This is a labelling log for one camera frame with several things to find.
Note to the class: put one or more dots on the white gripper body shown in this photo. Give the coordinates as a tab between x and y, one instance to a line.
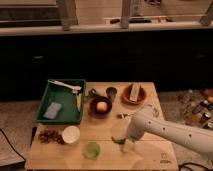
128	146

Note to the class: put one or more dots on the green pepper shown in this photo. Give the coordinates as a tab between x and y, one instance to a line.
118	141

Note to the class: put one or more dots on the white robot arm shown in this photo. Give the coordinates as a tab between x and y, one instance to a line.
146	119

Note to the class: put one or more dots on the green plastic cup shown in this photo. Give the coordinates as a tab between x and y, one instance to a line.
91	150

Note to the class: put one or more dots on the metal cup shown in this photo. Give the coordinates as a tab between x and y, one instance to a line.
111	93

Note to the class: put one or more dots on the metal fork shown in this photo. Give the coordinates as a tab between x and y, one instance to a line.
123	115

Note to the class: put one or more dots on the yellow round fruit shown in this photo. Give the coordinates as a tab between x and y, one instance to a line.
101	106

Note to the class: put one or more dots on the dark brown bowl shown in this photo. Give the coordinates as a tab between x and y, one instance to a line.
93	104

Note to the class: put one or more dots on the orange bowl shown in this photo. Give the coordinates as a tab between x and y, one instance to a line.
125	97

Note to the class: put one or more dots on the small cardboard box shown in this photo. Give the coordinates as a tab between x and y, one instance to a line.
134	92

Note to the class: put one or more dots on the dark small clip object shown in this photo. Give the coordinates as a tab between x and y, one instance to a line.
92	93

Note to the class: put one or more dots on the white spoon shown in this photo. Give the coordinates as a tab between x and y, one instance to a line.
65	85

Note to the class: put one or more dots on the spice bottles cluster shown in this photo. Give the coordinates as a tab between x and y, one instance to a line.
197	108

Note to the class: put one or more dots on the green plastic tray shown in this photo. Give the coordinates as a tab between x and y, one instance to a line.
68	114

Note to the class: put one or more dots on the dark grape bunch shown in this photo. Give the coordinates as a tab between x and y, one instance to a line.
47	136

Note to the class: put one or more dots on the yellow handled knife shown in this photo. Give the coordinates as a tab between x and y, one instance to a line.
78	101

